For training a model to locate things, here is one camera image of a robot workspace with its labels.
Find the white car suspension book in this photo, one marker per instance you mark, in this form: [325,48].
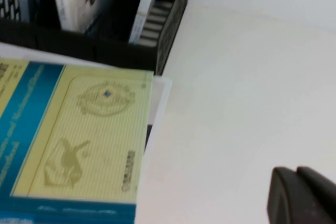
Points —
[78,11]

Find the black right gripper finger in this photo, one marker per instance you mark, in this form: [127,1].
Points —
[302,197]

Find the black plastic book stand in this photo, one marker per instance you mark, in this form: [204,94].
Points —
[118,51]

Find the grey cover white spine book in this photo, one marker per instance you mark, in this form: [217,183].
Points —
[141,11]

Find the yellow-green book blue band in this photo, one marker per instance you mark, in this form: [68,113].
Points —
[92,129]

